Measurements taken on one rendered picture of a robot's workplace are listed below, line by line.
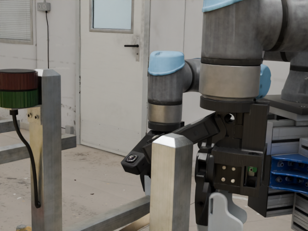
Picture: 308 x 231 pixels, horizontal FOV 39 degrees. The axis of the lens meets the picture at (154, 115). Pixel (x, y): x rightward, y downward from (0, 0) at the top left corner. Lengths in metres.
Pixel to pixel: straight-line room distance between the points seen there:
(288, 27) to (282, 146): 0.72
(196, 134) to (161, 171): 0.08
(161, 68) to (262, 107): 0.40
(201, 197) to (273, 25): 0.22
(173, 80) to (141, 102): 3.12
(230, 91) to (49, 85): 0.28
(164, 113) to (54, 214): 0.33
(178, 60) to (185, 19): 2.78
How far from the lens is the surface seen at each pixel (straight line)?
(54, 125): 0.69
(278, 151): 1.23
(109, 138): 4.38
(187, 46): 3.67
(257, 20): 0.53
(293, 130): 1.24
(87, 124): 4.58
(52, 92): 0.67
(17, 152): 1.01
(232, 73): 0.52
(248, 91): 0.54
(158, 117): 0.92
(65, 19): 4.72
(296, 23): 0.55
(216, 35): 0.53
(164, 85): 0.91
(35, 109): 0.68
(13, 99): 0.63
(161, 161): 0.51
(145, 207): 0.96
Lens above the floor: 1.23
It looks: 11 degrees down
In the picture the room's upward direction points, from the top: 2 degrees clockwise
